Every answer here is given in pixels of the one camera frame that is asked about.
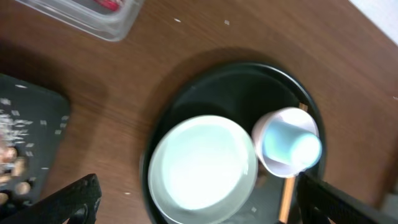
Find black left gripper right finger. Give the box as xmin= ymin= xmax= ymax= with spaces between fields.
xmin=296 ymin=172 xmax=397 ymax=224

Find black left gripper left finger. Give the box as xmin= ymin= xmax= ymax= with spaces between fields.
xmin=1 ymin=174 xmax=102 ymax=224

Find light blue cup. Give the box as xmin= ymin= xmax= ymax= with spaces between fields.
xmin=263 ymin=121 xmax=322 ymax=169

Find red strawberry snack wrapper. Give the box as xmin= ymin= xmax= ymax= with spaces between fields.
xmin=94 ymin=0 xmax=125 ymax=12

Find wooden chopstick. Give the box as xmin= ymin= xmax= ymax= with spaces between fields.
xmin=277 ymin=102 xmax=309 ymax=224

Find pile of rice and seeds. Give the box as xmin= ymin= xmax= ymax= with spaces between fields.
xmin=1 ymin=97 xmax=34 ymax=206

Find white pink bowl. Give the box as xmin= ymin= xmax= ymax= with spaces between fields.
xmin=252 ymin=107 xmax=321 ymax=178

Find black rectangular food bin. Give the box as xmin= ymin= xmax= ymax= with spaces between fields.
xmin=1 ymin=75 xmax=70 ymax=214

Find light grey plate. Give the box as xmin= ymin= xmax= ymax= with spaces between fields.
xmin=147 ymin=115 xmax=258 ymax=223

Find round black tray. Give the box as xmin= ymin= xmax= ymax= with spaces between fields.
xmin=140 ymin=62 xmax=327 ymax=223

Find clear plastic bin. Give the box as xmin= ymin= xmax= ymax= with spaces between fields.
xmin=17 ymin=0 xmax=144 ymax=42

